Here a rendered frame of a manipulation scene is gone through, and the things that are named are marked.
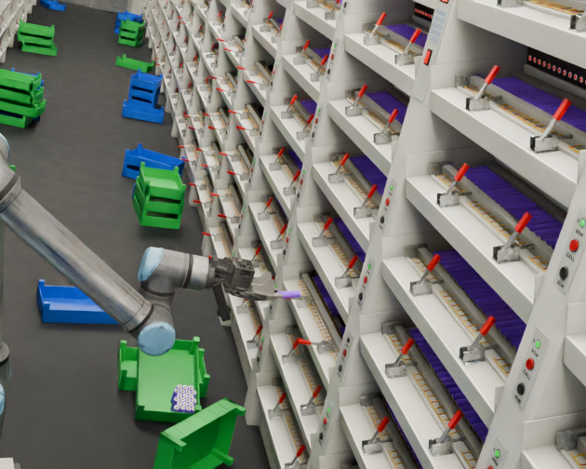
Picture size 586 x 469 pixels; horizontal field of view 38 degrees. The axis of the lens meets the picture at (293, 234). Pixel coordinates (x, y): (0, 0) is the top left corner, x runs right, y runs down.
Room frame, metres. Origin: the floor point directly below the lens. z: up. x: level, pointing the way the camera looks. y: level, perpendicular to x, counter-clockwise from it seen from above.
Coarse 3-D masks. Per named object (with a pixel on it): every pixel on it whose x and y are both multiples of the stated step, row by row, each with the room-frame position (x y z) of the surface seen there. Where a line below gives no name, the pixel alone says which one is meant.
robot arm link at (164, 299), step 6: (144, 288) 1.96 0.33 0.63; (144, 294) 1.95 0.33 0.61; (150, 294) 1.95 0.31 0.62; (156, 294) 1.95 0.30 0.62; (162, 294) 1.95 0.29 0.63; (168, 294) 1.97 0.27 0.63; (150, 300) 1.95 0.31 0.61; (156, 300) 1.95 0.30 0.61; (162, 300) 1.95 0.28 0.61; (168, 300) 1.97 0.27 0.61; (168, 306) 1.96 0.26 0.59
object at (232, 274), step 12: (216, 264) 2.01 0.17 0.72; (228, 264) 2.02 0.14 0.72; (240, 264) 2.03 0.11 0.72; (252, 264) 2.07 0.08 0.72; (216, 276) 2.04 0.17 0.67; (228, 276) 2.03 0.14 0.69; (240, 276) 2.03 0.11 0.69; (252, 276) 2.02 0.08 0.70; (228, 288) 2.02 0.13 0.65; (240, 288) 2.02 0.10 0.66
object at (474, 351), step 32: (384, 256) 1.78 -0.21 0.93; (416, 256) 1.78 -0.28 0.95; (448, 256) 1.74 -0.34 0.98; (416, 288) 1.60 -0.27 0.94; (448, 288) 1.60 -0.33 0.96; (480, 288) 1.59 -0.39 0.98; (416, 320) 1.56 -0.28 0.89; (448, 320) 1.50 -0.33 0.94; (480, 320) 1.45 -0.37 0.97; (512, 320) 1.46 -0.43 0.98; (448, 352) 1.39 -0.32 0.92; (480, 352) 1.35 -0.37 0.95; (512, 352) 1.34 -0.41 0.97; (480, 384) 1.28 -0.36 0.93; (480, 416) 1.25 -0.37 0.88
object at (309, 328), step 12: (300, 264) 2.46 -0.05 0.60; (312, 264) 2.47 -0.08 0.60; (288, 276) 2.45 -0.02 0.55; (300, 276) 2.44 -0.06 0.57; (312, 276) 2.45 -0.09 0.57; (288, 288) 2.39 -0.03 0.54; (288, 300) 2.37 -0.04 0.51; (300, 312) 2.24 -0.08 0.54; (300, 324) 2.20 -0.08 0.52; (312, 324) 2.17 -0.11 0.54; (336, 324) 2.17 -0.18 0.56; (312, 336) 2.10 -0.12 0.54; (312, 348) 2.06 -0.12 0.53; (324, 360) 1.98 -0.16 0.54; (324, 372) 1.92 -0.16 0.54; (324, 384) 1.93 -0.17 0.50
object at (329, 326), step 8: (304, 280) 2.40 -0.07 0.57; (312, 288) 2.34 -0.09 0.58; (312, 296) 2.30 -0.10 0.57; (320, 304) 2.24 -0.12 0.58; (312, 312) 2.23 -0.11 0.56; (320, 312) 2.20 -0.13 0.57; (328, 320) 2.15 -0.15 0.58; (320, 328) 2.13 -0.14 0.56; (328, 328) 2.10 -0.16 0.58; (328, 336) 2.08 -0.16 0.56; (336, 336) 2.06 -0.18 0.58; (336, 344) 2.03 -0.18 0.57; (336, 360) 1.96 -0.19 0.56
